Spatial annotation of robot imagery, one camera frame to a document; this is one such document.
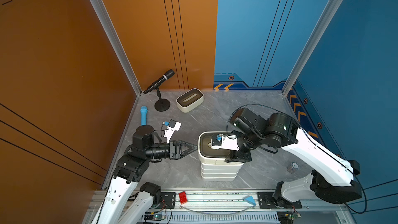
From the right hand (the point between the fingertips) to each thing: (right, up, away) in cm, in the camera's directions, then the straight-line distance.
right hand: (227, 150), depth 59 cm
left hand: (-13, +1, 0) cm, 13 cm away
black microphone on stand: (-39, +18, +50) cm, 66 cm away
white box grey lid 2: (-2, -13, +11) cm, 18 cm away
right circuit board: (+29, -33, +10) cm, 45 cm away
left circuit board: (-32, -34, +11) cm, 48 cm away
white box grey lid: (-6, -9, +6) cm, 12 cm away
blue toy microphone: (-51, +13, +46) cm, 70 cm away
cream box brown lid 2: (-6, -4, +1) cm, 7 cm away
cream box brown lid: (-19, +21, +48) cm, 56 cm away
